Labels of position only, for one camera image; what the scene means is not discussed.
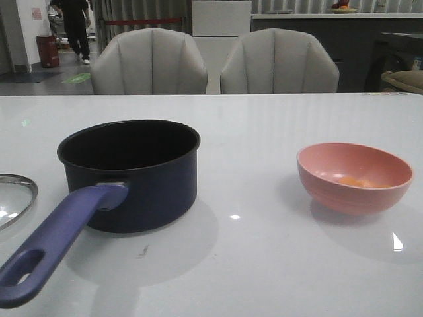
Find right grey chair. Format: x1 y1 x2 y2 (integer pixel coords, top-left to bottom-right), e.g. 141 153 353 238
220 28 340 94

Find red trash bin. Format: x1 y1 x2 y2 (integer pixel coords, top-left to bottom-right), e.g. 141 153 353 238
36 36 59 68

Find dark blue saucepan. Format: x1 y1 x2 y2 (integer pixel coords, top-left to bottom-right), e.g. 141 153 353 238
1 120 200 308

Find grey chair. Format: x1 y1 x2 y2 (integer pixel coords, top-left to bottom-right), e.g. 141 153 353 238
91 28 208 95
220 28 340 94

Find walking person in black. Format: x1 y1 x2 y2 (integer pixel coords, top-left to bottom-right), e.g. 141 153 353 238
50 0 91 65

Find pink bowl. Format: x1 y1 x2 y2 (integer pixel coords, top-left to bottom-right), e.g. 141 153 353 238
297 142 414 215

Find tan cushion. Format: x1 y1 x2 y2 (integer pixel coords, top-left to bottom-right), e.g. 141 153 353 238
381 70 422 94

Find fruit plate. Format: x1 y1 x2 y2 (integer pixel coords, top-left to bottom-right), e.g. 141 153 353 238
330 0 358 14

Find white cabinet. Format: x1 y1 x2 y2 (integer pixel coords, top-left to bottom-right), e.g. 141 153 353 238
191 1 252 94

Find left grey chair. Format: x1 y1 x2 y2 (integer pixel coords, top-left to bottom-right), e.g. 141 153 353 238
91 28 208 95

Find grey counter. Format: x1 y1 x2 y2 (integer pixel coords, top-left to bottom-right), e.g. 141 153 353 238
251 13 422 92

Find glass lid with blue knob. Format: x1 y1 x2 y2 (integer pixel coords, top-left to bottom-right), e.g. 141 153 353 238
1 174 38 230

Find orange ham pieces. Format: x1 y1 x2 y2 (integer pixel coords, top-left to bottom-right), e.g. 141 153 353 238
338 176 391 188

